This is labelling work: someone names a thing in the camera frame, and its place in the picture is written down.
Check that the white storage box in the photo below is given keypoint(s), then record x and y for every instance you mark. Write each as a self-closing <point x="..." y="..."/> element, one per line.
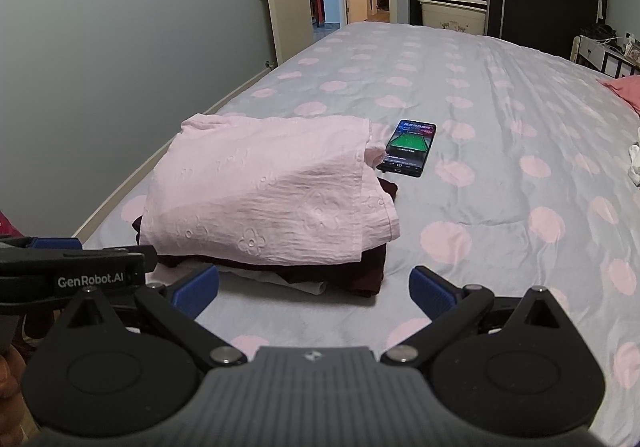
<point x="452" y="19"/>

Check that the folded beige garment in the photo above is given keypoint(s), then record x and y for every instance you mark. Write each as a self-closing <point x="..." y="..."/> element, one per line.
<point x="300" y="286"/>

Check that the folded dark red garment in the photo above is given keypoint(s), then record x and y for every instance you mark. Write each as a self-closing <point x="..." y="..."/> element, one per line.
<point x="350" y="272"/>

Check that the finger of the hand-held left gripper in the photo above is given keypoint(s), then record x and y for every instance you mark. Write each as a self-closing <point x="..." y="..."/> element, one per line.
<point x="55" y="243"/>

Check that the white nightstand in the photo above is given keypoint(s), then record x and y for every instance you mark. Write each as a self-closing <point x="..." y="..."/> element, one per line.
<point x="595" y="54"/>

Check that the black smartphone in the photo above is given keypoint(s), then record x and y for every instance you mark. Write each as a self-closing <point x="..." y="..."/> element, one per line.
<point x="407" y="147"/>

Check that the pink embroidered dress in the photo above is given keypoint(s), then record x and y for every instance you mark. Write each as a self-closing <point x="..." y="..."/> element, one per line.
<point x="260" y="187"/>

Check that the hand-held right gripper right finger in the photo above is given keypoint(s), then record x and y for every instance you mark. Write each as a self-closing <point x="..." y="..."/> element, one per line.
<point x="432" y="292"/>

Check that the picture frame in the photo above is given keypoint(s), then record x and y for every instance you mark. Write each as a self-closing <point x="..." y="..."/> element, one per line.
<point x="632" y="49"/>

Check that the bed with polka dot sheet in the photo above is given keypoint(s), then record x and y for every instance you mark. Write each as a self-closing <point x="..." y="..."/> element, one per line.
<point x="500" y="102"/>

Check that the person's left hand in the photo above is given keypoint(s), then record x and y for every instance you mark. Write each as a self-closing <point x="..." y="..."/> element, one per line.
<point x="7" y="392"/>

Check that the red stool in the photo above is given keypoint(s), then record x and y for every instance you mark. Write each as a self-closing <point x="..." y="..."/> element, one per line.
<point x="317" y="7"/>

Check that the pink pillow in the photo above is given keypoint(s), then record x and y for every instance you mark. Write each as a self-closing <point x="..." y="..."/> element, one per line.
<point x="625" y="94"/>

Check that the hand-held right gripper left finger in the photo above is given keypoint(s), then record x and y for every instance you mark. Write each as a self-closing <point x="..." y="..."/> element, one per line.
<point x="192" y="292"/>

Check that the white muslin cloth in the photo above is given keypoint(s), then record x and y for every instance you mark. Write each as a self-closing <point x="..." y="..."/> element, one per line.
<point x="635" y="162"/>

